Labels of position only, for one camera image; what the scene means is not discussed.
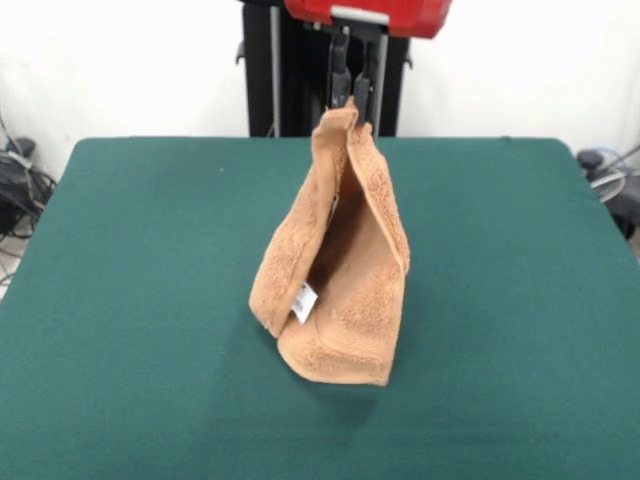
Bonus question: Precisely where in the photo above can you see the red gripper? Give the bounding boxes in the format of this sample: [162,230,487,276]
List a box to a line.
[283,0,454,127]

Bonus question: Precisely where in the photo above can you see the orange terry towel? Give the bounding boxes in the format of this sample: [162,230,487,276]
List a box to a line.
[248,98,412,388]

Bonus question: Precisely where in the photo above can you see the dark green table cloth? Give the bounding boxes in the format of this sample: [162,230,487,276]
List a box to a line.
[0,137,640,480]

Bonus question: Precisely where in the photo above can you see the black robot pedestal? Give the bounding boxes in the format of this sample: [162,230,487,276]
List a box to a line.
[234,0,416,139]

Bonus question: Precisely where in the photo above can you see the black cable tangle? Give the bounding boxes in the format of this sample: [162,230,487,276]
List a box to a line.
[0,137,59,241]

